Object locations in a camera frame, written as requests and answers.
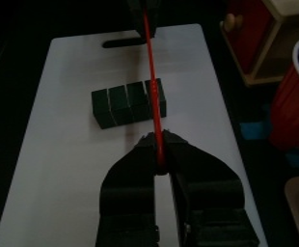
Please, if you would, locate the red plastic cup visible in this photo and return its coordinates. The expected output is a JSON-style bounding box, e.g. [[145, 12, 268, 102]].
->
[[267, 38, 299, 152]]

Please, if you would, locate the white cutting board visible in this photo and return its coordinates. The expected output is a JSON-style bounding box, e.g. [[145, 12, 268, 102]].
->
[[0, 22, 269, 247]]

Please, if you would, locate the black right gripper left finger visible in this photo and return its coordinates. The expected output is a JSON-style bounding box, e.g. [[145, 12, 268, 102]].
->
[[93, 132, 161, 247]]

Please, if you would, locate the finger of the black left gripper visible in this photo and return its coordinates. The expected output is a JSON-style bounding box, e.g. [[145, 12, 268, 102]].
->
[[127, 0, 148, 37], [147, 0, 163, 39]]

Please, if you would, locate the blue tape piece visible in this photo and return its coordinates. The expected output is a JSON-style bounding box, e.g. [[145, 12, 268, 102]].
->
[[240, 121, 272, 140]]

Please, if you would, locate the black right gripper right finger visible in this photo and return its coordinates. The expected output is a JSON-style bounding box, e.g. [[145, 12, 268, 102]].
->
[[161, 129, 260, 247]]

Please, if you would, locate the wooden box with red front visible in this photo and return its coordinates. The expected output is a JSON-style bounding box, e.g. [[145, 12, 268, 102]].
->
[[219, 0, 299, 87]]

